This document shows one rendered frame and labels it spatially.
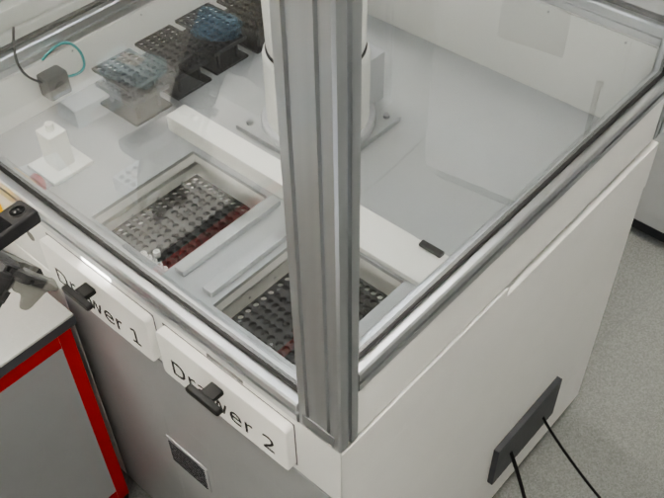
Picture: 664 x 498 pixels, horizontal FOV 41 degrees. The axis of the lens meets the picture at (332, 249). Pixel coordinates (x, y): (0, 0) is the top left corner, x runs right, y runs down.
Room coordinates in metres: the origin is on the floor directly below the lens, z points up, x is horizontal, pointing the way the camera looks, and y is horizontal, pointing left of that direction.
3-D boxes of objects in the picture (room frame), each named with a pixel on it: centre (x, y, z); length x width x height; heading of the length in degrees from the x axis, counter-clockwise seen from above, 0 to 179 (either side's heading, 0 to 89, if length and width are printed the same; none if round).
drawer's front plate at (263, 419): (0.81, 0.17, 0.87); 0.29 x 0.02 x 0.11; 47
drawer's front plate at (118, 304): (1.02, 0.41, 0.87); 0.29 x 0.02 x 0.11; 47
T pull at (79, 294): (1.00, 0.42, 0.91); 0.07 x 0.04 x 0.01; 47
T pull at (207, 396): (0.79, 0.19, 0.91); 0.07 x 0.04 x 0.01; 47
